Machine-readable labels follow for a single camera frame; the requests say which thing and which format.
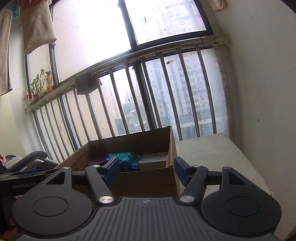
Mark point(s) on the purple lid air freshener jar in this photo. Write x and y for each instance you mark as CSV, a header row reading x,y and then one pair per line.
x,y
96,161

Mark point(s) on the metal window railing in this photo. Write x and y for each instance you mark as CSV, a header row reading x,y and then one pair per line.
x,y
180,84

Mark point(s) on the hanging beige clothes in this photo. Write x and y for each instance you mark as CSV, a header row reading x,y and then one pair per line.
x,y
37,27

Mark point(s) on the orange drink bottle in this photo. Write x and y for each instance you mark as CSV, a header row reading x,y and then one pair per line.
x,y
49,81

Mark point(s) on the blue wet wipes pack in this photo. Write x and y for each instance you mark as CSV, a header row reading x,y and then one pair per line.
x,y
128,161

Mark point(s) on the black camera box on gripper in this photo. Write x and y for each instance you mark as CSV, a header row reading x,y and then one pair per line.
x,y
15,185

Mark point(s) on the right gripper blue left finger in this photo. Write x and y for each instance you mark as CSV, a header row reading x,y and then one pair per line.
x,y
109,171

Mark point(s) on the potted green plant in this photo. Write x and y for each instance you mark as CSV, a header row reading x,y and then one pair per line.
x,y
38,83

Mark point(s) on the white cardboard box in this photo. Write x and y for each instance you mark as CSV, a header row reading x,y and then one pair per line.
x,y
153,161

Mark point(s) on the dark cloth on railing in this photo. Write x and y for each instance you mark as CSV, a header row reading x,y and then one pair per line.
x,y
85,83

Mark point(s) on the brown cardboard box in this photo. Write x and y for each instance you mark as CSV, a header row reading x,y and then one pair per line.
x,y
161,182

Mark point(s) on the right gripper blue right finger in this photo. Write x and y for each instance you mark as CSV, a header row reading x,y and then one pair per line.
x,y
183,170

